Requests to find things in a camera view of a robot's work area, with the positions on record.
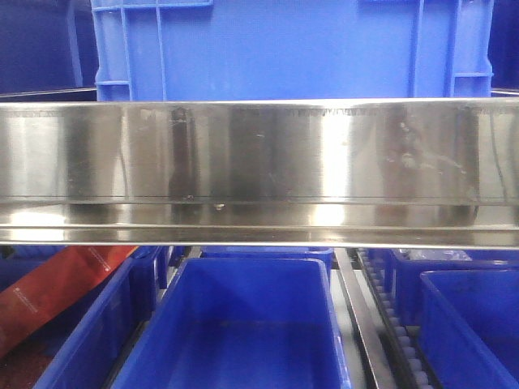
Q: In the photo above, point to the blue bin rear centre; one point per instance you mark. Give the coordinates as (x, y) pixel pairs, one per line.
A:
(324, 254)

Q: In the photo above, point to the blue bin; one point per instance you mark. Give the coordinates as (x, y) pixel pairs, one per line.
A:
(324, 254)
(400, 271)

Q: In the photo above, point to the blue bin centre lower shelf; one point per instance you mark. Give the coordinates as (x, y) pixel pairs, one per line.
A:
(241, 323)

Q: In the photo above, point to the blue bin shelf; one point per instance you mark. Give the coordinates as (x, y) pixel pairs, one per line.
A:
(241, 323)
(80, 347)
(469, 327)

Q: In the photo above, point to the blue bin rear right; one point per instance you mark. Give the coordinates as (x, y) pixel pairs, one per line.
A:
(400, 271)

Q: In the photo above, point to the large blue crate upper shelf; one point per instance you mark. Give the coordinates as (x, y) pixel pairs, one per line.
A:
(277, 50)

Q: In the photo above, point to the blue bin left lower shelf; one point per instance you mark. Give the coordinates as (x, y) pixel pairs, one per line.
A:
(80, 347)

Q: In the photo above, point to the blue bin right lower shelf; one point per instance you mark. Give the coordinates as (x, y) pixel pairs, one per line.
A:
(469, 327)

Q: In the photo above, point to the red foil package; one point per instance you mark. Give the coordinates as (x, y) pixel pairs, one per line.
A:
(44, 293)

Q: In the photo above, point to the dark blue crate upper left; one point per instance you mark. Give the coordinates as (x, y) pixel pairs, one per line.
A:
(47, 46)

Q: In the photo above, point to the stainless steel shelf rail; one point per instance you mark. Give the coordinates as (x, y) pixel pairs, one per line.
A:
(362, 173)

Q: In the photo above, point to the roller track rail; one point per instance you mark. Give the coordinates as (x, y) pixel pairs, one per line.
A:
(380, 352)

